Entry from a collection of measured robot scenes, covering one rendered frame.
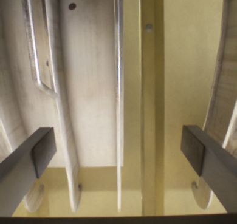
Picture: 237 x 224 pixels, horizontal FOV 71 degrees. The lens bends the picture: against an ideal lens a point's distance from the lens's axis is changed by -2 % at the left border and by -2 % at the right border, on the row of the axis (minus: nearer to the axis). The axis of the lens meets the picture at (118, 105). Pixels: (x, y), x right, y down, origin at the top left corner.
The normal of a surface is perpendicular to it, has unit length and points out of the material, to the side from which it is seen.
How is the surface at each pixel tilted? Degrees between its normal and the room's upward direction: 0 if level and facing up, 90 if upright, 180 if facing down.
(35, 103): 70
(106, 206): 90
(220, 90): 90
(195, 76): 90
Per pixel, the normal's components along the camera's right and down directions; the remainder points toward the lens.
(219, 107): -1.00, 0.01
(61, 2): 0.00, 0.22
